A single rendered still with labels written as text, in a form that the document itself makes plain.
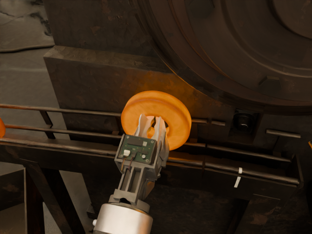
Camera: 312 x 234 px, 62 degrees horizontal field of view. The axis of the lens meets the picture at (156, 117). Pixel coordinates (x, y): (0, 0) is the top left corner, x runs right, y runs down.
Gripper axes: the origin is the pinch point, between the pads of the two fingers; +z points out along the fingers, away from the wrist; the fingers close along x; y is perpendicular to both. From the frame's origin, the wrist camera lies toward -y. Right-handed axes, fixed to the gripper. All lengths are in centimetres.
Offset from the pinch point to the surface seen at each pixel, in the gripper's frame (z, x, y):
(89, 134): -1.3, 18.8, -12.9
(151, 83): 6.8, 2.5, 2.5
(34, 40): 133, 162, -122
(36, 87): 67, 116, -103
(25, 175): -17.5, 23.9, -2.8
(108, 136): -1.1, 13.3, -12.3
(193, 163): -5.9, -9.5, -7.0
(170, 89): 6.5, -1.9, 1.6
